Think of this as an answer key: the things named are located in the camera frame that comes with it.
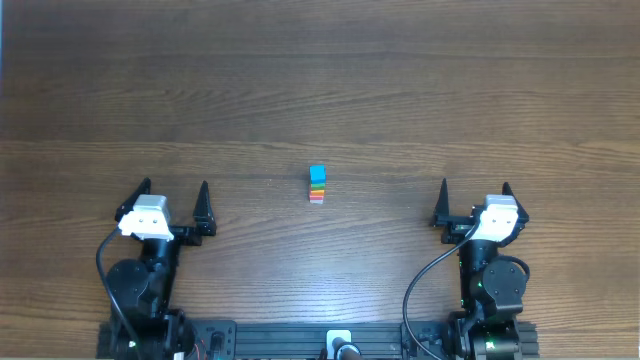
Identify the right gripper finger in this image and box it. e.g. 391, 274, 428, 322
500, 181, 531, 227
431, 177, 452, 227

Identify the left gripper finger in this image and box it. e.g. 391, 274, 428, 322
192, 179, 218, 238
113, 176, 153, 224

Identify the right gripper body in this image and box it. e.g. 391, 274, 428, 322
432, 214, 480, 246

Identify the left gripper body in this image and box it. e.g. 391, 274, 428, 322
167, 224, 204, 247

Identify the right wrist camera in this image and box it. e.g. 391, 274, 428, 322
471, 193, 520, 244

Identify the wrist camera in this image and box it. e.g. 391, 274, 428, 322
117, 193, 175, 243
471, 193, 520, 244

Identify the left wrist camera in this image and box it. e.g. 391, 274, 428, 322
117, 193, 175, 243

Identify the black cable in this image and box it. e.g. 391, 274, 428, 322
94, 228, 144, 360
401, 221, 483, 360

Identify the mounting rail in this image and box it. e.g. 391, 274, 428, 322
95, 319, 541, 360

